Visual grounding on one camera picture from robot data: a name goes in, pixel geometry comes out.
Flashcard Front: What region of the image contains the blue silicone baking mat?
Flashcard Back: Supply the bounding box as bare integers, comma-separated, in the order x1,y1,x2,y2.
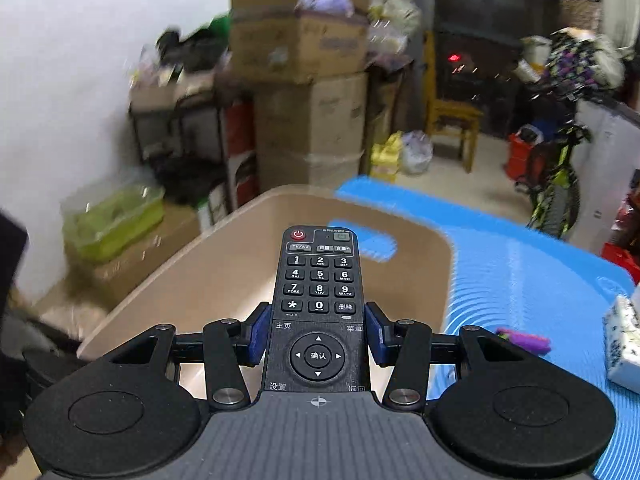
335,178,639,479

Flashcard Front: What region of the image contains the wooden chair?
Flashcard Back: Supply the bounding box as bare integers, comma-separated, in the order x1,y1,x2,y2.
422,30,484,174

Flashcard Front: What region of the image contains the purple folded object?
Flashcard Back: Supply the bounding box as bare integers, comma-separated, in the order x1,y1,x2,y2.
496,327,551,356

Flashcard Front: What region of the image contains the white tissue pack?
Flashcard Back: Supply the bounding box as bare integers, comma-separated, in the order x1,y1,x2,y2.
603,295,640,393

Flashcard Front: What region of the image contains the top open cardboard box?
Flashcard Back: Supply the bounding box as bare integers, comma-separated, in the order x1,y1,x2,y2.
229,0,371,84

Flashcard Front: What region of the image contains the beige plastic storage bin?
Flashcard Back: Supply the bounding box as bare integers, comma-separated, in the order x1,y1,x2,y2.
75,184,456,401

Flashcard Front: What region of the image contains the green lidded food container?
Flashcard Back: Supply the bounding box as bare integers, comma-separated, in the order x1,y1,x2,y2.
61,169,165,263

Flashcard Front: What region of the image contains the black tv remote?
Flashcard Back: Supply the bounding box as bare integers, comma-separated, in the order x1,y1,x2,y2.
262,226,371,393

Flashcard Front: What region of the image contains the black shelf rack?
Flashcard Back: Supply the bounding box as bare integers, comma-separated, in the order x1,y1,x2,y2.
127,89,232,207

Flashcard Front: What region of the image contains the cardboard box under container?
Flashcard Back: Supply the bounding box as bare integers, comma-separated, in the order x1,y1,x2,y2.
65,203,201,310

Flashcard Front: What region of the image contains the large stacked cardboard box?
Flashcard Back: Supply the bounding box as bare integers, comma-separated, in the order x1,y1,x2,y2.
254,73,367,191

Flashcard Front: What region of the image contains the green black bicycle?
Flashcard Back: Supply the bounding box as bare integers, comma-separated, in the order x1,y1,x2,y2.
514,120,592,240

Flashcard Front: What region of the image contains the white chest freezer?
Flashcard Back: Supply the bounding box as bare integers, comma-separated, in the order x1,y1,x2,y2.
568,101,639,255

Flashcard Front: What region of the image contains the yellow oil jug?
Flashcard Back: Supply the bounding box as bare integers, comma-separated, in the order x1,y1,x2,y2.
369,131,402,183

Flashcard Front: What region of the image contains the clear plastic bag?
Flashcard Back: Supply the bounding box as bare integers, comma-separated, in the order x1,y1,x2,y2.
400,130,433,176

